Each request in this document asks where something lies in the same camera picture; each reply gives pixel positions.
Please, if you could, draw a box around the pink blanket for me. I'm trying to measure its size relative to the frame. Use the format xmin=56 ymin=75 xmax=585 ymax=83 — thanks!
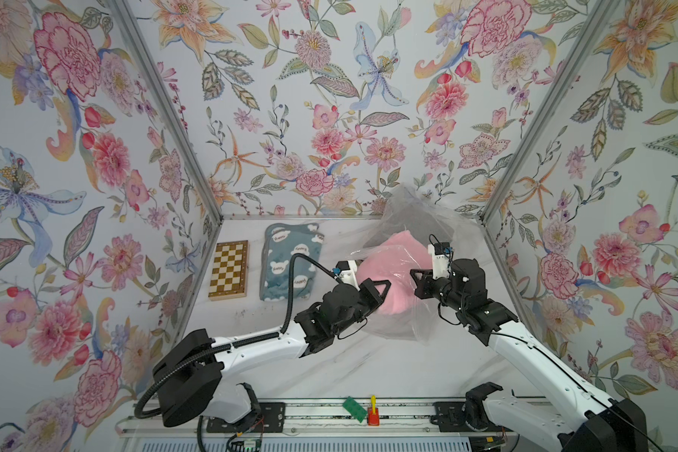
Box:
xmin=351 ymin=231 xmax=432 ymax=316

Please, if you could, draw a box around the clear plastic vacuum bag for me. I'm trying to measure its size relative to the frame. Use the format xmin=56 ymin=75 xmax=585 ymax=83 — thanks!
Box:
xmin=337 ymin=186 xmax=482 ymax=345

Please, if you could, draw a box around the teal bear pattern blanket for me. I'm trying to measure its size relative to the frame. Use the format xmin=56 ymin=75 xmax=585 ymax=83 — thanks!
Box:
xmin=258 ymin=221 xmax=326 ymax=302

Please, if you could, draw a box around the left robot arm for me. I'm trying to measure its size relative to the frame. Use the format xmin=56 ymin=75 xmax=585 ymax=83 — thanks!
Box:
xmin=135 ymin=279 xmax=392 ymax=428

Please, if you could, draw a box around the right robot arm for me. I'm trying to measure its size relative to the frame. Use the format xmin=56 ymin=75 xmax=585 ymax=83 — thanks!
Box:
xmin=410 ymin=259 xmax=653 ymax=451

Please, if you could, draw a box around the green tag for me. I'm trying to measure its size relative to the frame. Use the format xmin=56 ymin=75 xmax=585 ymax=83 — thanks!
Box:
xmin=342 ymin=397 xmax=367 ymax=423

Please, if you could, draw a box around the wooden chessboard box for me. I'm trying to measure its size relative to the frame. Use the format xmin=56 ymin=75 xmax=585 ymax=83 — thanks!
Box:
xmin=208 ymin=240 xmax=250 ymax=301

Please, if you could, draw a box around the red yellow clip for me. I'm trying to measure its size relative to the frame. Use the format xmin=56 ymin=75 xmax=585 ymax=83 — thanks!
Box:
xmin=366 ymin=395 xmax=380 ymax=427

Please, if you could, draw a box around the small circuit board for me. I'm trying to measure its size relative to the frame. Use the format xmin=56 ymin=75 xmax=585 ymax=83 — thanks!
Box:
xmin=226 ymin=434 xmax=263 ymax=452

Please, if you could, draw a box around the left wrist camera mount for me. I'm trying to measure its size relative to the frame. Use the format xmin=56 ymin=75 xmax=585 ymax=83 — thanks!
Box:
xmin=333 ymin=260 xmax=359 ymax=289

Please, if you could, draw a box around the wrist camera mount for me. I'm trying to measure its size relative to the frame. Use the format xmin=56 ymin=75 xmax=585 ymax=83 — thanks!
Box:
xmin=428 ymin=242 xmax=453 ymax=279
xmin=333 ymin=260 xmax=359 ymax=289

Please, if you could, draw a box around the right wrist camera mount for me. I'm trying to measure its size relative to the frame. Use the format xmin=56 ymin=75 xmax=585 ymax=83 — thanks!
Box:
xmin=428 ymin=242 xmax=453 ymax=279

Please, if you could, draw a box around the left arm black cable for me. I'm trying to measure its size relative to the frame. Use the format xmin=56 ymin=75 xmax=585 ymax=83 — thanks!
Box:
xmin=134 ymin=252 xmax=340 ymax=420

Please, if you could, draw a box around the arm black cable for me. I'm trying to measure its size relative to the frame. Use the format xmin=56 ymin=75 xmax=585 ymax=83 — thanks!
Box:
xmin=134 ymin=252 xmax=340 ymax=420
xmin=490 ymin=330 xmax=665 ymax=452

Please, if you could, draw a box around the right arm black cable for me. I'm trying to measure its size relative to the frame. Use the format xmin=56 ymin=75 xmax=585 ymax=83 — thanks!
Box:
xmin=490 ymin=330 xmax=665 ymax=452

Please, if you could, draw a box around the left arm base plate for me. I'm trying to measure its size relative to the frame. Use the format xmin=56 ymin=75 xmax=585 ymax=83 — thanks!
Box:
xmin=205 ymin=402 xmax=286 ymax=434

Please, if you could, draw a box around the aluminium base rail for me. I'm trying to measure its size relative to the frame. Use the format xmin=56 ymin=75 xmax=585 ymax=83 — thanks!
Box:
xmin=117 ymin=392 xmax=576 ymax=440

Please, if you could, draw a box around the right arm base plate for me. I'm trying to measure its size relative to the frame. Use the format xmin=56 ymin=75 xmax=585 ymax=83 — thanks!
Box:
xmin=431 ymin=400 xmax=506 ymax=434

